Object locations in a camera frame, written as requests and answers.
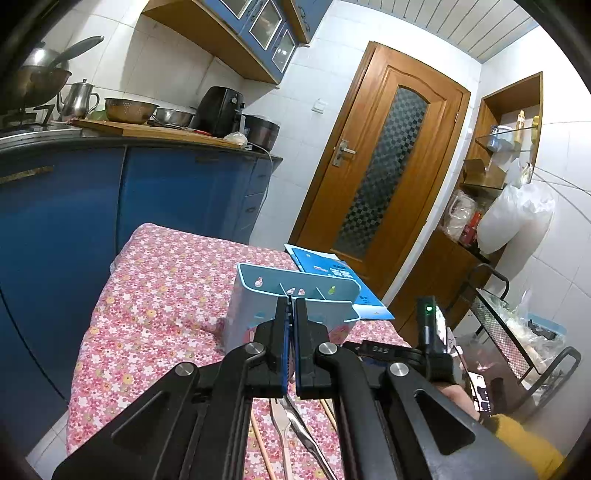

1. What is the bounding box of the blue lidded jar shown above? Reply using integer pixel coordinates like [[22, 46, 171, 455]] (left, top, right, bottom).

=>
[[487, 124, 513, 153]]

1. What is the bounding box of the wooden cutting board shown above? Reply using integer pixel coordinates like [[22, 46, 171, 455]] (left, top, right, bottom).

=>
[[69, 117, 245, 149]]

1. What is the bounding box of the blue and wood wall cabinet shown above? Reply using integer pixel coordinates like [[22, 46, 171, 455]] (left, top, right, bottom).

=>
[[141, 0, 312, 85]]

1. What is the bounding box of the blue kitchen base cabinet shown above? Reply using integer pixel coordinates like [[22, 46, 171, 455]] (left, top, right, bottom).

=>
[[0, 136, 283, 457]]

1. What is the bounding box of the pink floral tablecloth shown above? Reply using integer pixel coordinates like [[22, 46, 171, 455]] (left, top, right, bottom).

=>
[[66, 223, 411, 480]]

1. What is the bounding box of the metal wok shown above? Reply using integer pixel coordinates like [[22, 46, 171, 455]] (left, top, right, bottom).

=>
[[0, 65, 73, 112]]

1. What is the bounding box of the dark cooking pot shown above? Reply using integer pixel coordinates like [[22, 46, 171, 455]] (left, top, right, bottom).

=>
[[242, 114, 281, 151]]

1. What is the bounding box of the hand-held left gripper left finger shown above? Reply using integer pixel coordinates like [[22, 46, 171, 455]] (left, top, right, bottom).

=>
[[51, 295, 294, 480]]

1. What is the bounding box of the person's right hand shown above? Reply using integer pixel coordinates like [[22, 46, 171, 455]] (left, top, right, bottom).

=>
[[438, 383, 481, 419]]

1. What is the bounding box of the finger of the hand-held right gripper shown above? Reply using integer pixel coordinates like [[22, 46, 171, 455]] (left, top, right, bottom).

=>
[[346, 339, 424, 365]]

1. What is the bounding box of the red packet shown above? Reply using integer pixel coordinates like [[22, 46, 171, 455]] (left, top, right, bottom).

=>
[[459, 210, 483, 245]]

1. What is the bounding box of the steel kettle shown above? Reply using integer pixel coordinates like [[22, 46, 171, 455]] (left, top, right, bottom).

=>
[[58, 79, 101, 121]]

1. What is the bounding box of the teal and pink utensil holder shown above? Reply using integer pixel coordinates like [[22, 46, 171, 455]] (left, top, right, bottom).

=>
[[223, 262, 362, 358]]

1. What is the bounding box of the gas stove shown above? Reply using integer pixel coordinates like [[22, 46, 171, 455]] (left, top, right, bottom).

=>
[[0, 105, 84, 139]]

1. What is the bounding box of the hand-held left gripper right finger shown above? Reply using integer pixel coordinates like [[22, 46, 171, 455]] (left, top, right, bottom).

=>
[[294, 298, 539, 480]]

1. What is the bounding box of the steel fork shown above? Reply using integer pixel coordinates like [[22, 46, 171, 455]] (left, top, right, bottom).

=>
[[270, 399, 293, 480]]

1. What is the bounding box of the cardboard box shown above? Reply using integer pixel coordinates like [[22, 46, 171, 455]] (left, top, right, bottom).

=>
[[462, 158, 506, 188]]

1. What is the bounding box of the steel table knife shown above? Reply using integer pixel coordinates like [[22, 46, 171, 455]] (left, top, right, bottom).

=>
[[281, 394, 339, 480]]

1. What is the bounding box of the person's right forearm yellow sleeve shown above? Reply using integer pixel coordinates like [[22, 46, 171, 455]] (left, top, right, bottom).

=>
[[480, 412, 567, 469]]

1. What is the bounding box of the wooden chopstick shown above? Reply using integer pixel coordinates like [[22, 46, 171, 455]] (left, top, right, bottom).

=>
[[250, 414, 279, 480], [320, 399, 339, 431]]

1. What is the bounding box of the steel colander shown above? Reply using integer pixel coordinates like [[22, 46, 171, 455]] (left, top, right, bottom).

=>
[[104, 98, 160, 124]]

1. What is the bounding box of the wooden door with glass panel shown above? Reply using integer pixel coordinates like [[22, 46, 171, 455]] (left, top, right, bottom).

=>
[[288, 41, 472, 305]]

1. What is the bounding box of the blue booklet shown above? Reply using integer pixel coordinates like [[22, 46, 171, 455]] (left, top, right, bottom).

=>
[[283, 244, 396, 320]]

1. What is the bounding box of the clear bag of goods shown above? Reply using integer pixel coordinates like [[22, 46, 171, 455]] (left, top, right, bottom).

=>
[[441, 191, 478, 241]]

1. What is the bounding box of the large white plastic bag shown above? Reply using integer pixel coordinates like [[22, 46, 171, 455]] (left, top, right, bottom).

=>
[[476, 182, 557, 254]]

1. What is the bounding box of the black air fryer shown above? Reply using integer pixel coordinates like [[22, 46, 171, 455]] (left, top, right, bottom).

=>
[[189, 86, 245, 138]]

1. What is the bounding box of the steel bowl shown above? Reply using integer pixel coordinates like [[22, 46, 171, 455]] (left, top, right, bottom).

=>
[[152, 107, 197, 127]]

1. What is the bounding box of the wooden wall shelf niche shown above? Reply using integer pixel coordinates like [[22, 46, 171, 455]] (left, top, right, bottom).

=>
[[434, 71, 544, 259]]

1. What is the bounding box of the black metal rack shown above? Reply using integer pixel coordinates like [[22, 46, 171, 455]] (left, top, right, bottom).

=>
[[455, 263, 583, 411]]

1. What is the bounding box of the metal door handle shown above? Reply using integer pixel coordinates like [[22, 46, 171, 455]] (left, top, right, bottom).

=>
[[331, 138, 357, 167]]

